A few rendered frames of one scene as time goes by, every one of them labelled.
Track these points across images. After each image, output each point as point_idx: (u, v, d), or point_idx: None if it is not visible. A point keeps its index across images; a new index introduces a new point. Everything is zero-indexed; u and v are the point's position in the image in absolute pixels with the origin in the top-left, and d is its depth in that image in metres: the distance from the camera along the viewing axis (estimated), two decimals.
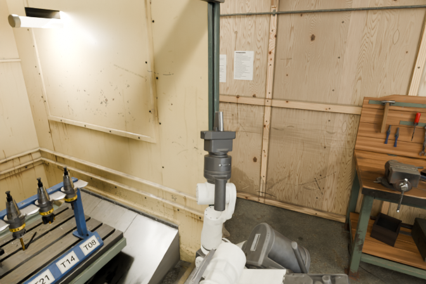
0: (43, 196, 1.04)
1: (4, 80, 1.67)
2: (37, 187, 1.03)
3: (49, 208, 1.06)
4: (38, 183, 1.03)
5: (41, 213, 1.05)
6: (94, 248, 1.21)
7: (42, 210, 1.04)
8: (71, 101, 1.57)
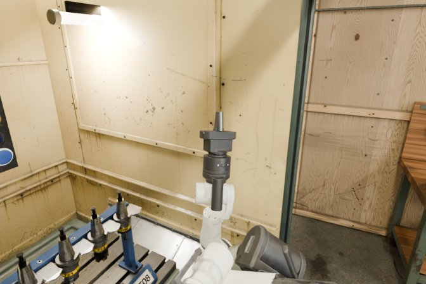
0: (97, 230, 0.85)
1: (30, 84, 1.48)
2: (90, 219, 0.84)
3: (104, 243, 0.87)
4: (93, 213, 0.84)
5: (94, 250, 0.87)
6: None
7: (96, 246, 0.86)
8: (109, 109, 1.39)
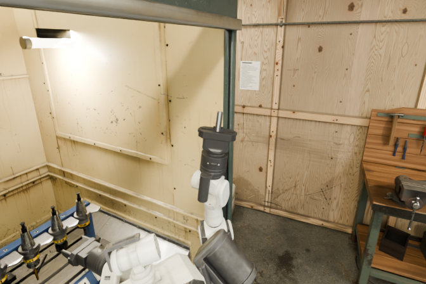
0: (56, 225, 1.02)
1: (12, 96, 1.65)
2: (51, 216, 1.02)
3: (63, 236, 1.05)
4: (52, 211, 1.02)
5: (54, 241, 1.04)
6: None
7: (55, 238, 1.03)
8: (81, 119, 1.56)
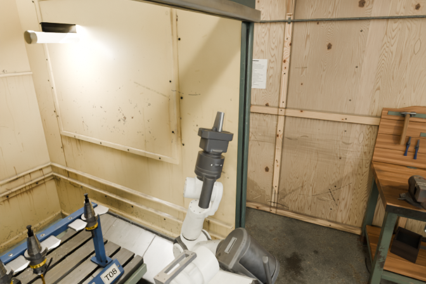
0: None
1: (15, 94, 1.60)
2: None
3: None
4: None
5: None
6: (115, 277, 1.15)
7: None
8: (87, 117, 1.51)
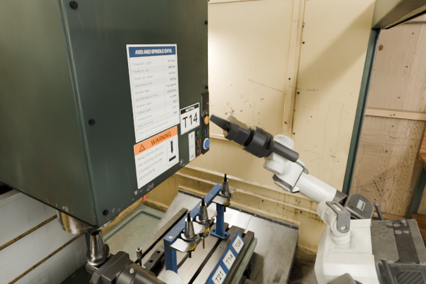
0: (98, 248, 0.74)
1: None
2: (90, 236, 0.73)
3: (105, 262, 0.76)
4: None
5: None
6: (241, 247, 1.34)
7: (96, 265, 0.74)
8: None
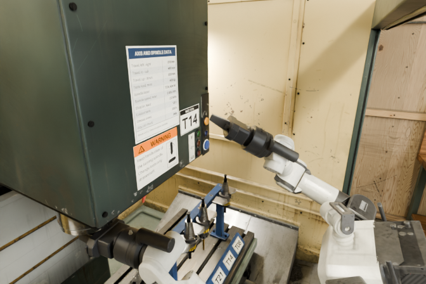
0: None
1: None
2: None
3: None
4: None
5: None
6: (241, 248, 1.34)
7: None
8: None
